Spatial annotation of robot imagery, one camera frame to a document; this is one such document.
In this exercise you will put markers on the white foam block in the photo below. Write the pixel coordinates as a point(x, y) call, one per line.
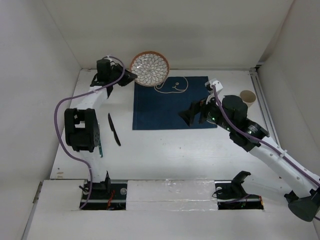
point(171, 195)

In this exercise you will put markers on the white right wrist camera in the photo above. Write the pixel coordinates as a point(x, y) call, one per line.
point(213, 84)

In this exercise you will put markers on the dark blue cloth napkin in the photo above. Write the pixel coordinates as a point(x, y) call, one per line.
point(158, 107)

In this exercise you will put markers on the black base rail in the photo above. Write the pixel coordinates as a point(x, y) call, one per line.
point(116, 200)

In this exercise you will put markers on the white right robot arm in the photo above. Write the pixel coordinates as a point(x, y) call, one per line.
point(299, 189)

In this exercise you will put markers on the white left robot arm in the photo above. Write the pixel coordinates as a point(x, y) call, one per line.
point(81, 125)

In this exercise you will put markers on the aluminium rail right side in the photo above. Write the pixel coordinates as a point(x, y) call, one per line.
point(262, 102)

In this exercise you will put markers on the silver fork teal handle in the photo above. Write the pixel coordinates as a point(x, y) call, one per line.
point(100, 144)

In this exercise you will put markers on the beige paper cup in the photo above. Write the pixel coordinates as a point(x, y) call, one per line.
point(248, 97)

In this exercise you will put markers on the floral plate with orange rim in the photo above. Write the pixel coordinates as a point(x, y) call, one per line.
point(151, 68)

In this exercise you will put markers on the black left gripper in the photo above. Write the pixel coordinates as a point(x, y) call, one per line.
point(127, 78)

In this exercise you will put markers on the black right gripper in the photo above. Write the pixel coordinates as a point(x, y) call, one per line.
point(188, 116)

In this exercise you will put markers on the black table knife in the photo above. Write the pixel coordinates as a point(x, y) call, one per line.
point(112, 127)

